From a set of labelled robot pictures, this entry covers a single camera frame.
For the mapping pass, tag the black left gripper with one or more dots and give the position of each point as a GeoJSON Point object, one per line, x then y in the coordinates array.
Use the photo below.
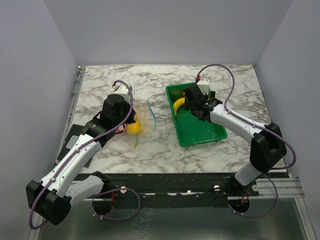
{"type": "Point", "coordinates": [127, 105]}

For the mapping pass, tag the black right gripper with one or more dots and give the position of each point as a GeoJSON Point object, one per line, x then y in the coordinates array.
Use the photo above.
{"type": "Point", "coordinates": [187, 106]}

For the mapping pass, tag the yellow banana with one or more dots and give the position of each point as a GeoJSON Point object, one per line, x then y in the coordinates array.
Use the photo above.
{"type": "Point", "coordinates": [177, 104]}

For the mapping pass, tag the green avocado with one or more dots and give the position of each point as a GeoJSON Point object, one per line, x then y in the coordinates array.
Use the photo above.
{"type": "Point", "coordinates": [175, 94]}

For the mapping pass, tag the yellow lemon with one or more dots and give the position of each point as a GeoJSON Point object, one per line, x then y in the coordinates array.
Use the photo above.
{"type": "Point", "coordinates": [134, 128]}

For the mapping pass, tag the clear zip top bag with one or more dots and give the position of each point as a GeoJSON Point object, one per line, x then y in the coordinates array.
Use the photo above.
{"type": "Point", "coordinates": [148, 121]}

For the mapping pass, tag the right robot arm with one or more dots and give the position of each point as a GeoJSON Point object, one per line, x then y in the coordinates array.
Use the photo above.
{"type": "Point", "coordinates": [266, 149]}

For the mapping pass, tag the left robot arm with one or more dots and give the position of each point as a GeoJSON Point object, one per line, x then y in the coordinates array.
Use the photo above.
{"type": "Point", "coordinates": [49, 197]}

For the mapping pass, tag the green plastic tray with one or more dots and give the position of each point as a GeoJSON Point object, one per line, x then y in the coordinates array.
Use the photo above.
{"type": "Point", "coordinates": [191, 131]}

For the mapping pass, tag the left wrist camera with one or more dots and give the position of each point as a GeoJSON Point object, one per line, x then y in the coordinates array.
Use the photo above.
{"type": "Point", "coordinates": [123, 91]}

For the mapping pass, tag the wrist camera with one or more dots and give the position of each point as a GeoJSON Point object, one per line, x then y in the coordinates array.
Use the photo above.
{"type": "Point", "coordinates": [204, 86]}
{"type": "Point", "coordinates": [123, 91]}

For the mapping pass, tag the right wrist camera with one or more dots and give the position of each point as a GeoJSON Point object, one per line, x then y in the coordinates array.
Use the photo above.
{"type": "Point", "coordinates": [204, 86]}

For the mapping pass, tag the metal table edge rail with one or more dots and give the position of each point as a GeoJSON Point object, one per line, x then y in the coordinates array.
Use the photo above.
{"type": "Point", "coordinates": [75, 96]}

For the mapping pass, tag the black mounting rail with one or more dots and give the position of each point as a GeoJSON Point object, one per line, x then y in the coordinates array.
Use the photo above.
{"type": "Point", "coordinates": [175, 190]}

